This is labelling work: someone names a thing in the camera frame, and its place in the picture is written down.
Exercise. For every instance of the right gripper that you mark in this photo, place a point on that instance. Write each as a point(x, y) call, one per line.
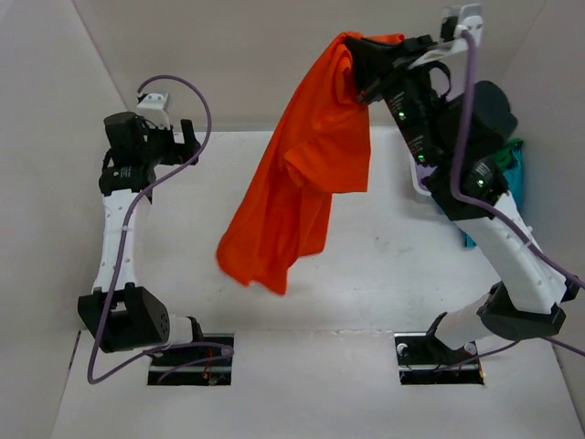
point(381, 67)

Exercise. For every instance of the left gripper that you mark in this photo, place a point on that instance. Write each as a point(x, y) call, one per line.
point(173, 138)

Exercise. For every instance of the orange t shirt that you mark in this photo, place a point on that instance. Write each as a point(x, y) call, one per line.
point(320, 147)

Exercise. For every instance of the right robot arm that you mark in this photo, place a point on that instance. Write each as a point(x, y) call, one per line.
point(457, 139)

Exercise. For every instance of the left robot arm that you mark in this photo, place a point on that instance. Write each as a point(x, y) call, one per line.
point(119, 312)

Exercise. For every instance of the white laundry basket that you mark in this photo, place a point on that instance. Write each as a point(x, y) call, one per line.
point(417, 174)

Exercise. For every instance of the green t shirt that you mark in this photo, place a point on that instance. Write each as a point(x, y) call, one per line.
point(510, 156)

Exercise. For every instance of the teal t shirt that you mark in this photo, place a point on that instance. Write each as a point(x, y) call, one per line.
point(514, 183)

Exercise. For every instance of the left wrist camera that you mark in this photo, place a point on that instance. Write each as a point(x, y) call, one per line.
point(153, 106)

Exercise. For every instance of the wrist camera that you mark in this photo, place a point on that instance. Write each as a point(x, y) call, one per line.
point(454, 20)
point(153, 106)

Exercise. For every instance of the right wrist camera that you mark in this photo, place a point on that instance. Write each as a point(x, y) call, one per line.
point(454, 20)

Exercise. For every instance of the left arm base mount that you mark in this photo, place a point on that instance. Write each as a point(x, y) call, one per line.
point(206, 366)

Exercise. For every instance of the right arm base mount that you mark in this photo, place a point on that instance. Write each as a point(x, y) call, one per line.
point(425, 361)

